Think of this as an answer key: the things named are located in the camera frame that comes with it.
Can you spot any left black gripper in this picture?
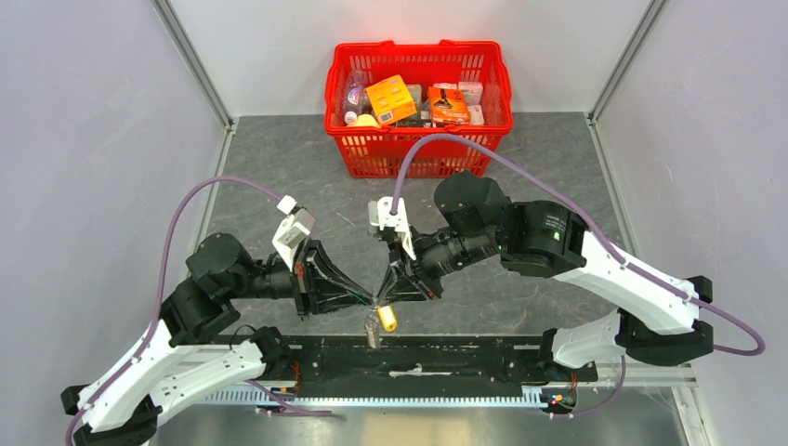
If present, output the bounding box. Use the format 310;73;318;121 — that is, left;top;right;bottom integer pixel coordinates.
226;235;375;319

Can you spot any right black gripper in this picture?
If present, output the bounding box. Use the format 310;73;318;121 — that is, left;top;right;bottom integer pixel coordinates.
377;222;502;306

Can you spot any key with yellow tag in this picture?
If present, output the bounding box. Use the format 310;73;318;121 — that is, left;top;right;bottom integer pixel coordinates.
376;305;398;333

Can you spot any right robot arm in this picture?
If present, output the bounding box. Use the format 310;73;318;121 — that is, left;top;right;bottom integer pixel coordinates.
368;171;714;380

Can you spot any plastic bottle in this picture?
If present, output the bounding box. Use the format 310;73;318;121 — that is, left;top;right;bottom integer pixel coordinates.
342;70;372;125

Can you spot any orange black package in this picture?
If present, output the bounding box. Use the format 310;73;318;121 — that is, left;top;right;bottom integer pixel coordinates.
427;86;471;126

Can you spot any orange box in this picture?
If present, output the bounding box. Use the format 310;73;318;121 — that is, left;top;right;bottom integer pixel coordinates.
365;74;417;125

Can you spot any red shopping basket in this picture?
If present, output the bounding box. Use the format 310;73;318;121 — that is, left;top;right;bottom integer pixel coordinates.
323;39;515;179

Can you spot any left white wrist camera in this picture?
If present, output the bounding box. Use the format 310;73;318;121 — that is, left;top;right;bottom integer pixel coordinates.
271;195;315;271

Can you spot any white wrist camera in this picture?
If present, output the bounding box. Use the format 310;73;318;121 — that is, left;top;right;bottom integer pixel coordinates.
271;195;315;271
367;196;417;260

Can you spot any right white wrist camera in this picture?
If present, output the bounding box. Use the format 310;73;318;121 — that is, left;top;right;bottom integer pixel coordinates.
367;196;417;260

